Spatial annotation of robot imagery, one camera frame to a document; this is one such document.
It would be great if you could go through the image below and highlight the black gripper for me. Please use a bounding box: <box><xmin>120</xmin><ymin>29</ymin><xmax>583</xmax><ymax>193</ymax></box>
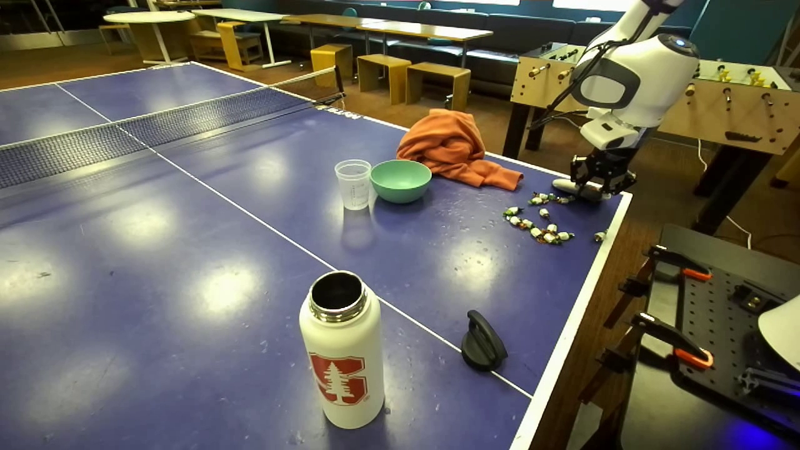
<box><xmin>570</xmin><ymin>148</ymin><xmax>637</xmax><ymax>199</ymax></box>

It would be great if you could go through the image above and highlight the clear plastic cup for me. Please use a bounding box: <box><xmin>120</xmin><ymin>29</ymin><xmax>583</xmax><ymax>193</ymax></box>
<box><xmin>335</xmin><ymin>156</ymin><xmax>372</xmax><ymax>209</ymax></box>

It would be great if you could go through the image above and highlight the orange cloth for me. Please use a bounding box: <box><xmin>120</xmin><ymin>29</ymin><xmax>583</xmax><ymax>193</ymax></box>
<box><xmin>395</xmin><ymin>108</ymin><xmax>522</xmax><ymax>190</ymax></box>

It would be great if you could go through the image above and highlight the foosball table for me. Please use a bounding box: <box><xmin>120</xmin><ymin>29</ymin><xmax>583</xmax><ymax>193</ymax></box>
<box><xmin>503</xmin><ymin>43</ymin><xmax>800</xmax><ymax>231</ymax></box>

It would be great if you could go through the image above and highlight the pile of candies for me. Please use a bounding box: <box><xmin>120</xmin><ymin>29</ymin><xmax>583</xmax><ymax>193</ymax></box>
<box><xmin>503</xmin><ymin>193</ymin><xmax>585</xmax><ymax>246</ymax></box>

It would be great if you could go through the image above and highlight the yellow wooden stool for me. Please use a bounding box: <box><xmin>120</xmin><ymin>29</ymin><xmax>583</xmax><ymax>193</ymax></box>
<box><xmin>310</xmin><ymin>43</ymin><xmax>353</xmax><ymax>79</ymax></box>

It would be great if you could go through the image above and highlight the long wooden table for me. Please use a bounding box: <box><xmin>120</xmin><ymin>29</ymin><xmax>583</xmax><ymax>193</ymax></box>
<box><xmin>283</xmin><ymin>11</ymin><xmax>491</xmax><ymax>60</ymax></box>

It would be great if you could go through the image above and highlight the wooden bench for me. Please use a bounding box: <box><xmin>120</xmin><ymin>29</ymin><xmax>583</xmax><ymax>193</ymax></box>
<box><xmin>406</xmin><ymin>63</ymin><xmax>473</xmax><ymax>110</ymax></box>

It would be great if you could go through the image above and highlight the round white table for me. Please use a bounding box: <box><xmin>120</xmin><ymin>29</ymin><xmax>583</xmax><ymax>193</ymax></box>
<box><xmin>103</xmin><ymin>9</ymin><xmax>196</xmax><ymax>65</ymax></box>

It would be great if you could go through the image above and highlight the black perforated cart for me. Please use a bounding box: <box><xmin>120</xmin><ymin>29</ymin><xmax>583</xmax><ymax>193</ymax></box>
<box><xmin>620</xmin><ymin>224</ymin><xmax>800</xmax><ymax>450</ymax></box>

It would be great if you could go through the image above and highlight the white and black brush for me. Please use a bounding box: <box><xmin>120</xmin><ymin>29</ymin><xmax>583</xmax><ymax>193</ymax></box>
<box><xmin>552</xmin><ymin>176</ymin><xmax>581</xmax><ymax>201</ymax></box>

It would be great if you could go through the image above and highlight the table tennis net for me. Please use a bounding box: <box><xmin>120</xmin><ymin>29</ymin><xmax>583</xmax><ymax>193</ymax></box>
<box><xmin>0</xmin><ymin>63</ymin><xmax>343</xmax><ymax>190</ymax></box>

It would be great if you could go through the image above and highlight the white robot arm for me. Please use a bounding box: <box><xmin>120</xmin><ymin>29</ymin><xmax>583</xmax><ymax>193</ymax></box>
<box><xmin>570</xmin><ymin>0</ymin><xmax>698</xmax><ymax>198</ymax></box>

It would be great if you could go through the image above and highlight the small black clip object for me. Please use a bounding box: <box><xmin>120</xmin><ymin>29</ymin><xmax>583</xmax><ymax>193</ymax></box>
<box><xmin>460</xmin><ymin>309</ymin><xmax>507</xmax><ymax>373</ymax></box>

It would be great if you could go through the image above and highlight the teal bowl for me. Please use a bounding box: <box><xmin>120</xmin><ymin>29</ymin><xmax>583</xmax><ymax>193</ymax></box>
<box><xmin>371</xmin><ymin>159</ymin><xmax>432</xmax><ymax>205</ymax></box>

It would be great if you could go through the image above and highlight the white water bottle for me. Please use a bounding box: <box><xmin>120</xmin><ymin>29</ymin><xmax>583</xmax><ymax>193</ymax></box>
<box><xmin>298</xmin><ymin>269</ymin><xmax>385</xmax><ymax>430</ymax></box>

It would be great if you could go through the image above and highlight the orange handled clamp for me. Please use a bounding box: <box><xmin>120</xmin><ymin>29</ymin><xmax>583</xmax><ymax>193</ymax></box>
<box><xmin>648</xmin><ymin>244</ymin><xmax>713</xmax><ymax>281</ymax></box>
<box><xmin>635</xmin><ymin>311</ymin><xmax>716</xmax><ymax>369</ymax></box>

